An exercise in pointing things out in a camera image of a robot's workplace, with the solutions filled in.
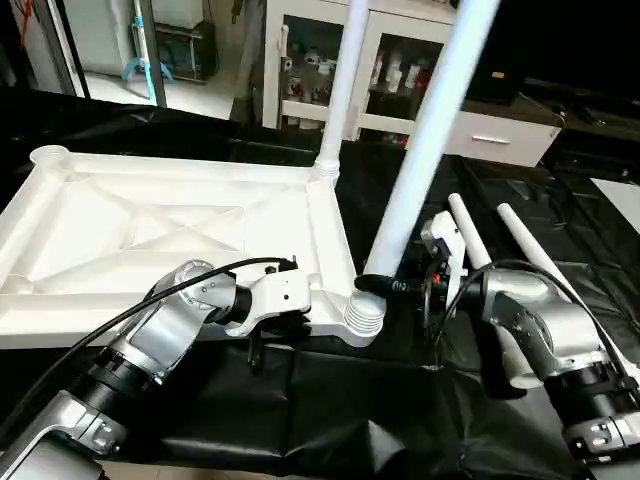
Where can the black work mat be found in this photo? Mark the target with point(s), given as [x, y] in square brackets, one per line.
[350, 420]

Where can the white plastic table top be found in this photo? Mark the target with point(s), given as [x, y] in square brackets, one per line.
[150, 220]

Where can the white drawer unit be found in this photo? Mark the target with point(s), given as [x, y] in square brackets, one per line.
[495, 135]

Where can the white glass door cabinet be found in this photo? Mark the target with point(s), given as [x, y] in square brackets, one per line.
[310, 60]

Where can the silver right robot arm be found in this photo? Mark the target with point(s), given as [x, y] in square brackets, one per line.
[545, 325]

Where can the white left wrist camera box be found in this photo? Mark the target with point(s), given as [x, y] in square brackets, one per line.
[280, 295]

